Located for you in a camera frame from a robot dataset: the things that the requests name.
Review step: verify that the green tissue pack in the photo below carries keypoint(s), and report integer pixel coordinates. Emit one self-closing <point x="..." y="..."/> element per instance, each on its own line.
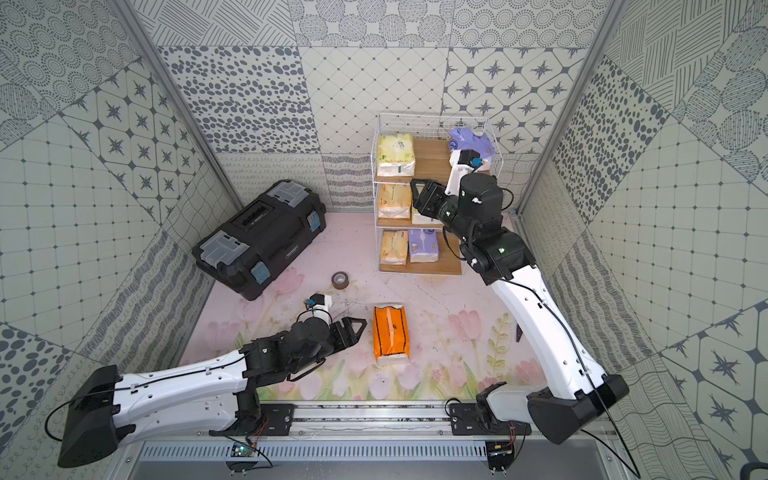
<point x="418" y="219"/>

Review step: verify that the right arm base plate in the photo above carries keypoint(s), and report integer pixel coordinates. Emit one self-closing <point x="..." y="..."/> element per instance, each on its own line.
<point x="465" y="421"/>

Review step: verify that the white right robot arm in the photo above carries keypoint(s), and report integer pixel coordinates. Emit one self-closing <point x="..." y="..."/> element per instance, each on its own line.
<point x="577" y="388"/>

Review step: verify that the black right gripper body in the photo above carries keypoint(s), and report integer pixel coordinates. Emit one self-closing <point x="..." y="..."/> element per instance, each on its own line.
<point x="446" y="208"/>

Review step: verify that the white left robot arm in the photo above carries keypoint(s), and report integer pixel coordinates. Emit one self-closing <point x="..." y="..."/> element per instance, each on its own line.
<point x="219" y="395"/>

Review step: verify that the pink floral table mat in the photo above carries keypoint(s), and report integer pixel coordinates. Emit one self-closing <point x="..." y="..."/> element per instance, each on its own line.
<point x="426" y="338"/>

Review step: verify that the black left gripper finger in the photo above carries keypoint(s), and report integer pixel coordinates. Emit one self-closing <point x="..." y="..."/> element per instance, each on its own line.
<point x="341" y="355"/>
<point x="350" y="329"/>

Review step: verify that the orange tissue pack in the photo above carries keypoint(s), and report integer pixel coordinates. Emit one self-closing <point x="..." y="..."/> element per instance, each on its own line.
<point x="391" y="341"/>

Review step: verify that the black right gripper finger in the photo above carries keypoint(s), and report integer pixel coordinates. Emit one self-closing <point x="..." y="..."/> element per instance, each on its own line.
<point x="426" y="188"/>
<point x="424" y="203"/>

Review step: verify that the purple dog tissue pack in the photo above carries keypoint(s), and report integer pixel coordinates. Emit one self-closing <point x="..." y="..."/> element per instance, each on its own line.
<point x="463" y="138"/>

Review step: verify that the white wire wooden shelf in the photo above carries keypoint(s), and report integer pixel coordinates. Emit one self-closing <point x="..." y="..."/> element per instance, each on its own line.
<point x="431" y="136"/>

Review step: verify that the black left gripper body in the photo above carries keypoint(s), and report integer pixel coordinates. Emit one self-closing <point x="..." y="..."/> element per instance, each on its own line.
<point x="337" y="334"/>

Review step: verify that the brown tape roll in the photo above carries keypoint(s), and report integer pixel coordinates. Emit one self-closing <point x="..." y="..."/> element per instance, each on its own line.
<point x="340" y="280"/>

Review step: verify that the black plastic toolbox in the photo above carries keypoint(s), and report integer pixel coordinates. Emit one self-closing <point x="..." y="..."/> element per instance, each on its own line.
<point x="249" y="251"/>

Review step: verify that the yellow-green tissue pack top shelf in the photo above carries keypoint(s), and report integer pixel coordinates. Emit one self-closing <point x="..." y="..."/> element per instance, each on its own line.
<point x="395" y="155"/>

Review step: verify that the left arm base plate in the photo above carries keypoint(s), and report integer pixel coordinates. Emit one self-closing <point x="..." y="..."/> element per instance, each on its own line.
<point x="271" y="419"/>

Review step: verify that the purple tissue pack bottom shelf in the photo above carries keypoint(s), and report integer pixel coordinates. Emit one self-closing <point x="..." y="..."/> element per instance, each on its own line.
<point x="423" y="246"/>

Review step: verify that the yellow tissue pack bottom shelf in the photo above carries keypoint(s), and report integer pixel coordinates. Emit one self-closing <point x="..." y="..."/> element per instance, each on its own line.
<point x="394" y="247"/>

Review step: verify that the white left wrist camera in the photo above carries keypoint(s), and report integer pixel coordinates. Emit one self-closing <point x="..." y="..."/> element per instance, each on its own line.
<point x="319" y="306"/>

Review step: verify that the aluminium mounting rail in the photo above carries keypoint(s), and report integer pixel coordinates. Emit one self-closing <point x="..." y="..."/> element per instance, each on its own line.
<point x="348" y="431"/>

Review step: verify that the small green circuit board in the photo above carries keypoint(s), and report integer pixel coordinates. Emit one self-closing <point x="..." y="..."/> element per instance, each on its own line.
<point x="241" y="450"/>

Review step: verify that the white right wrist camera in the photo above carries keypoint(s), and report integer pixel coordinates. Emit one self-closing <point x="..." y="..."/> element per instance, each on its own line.
<point x="462" y="163"/>

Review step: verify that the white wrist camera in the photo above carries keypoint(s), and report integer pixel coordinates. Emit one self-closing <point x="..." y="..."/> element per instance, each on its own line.
<point x="462" y="163"/>
<point x="319" y="306"/>

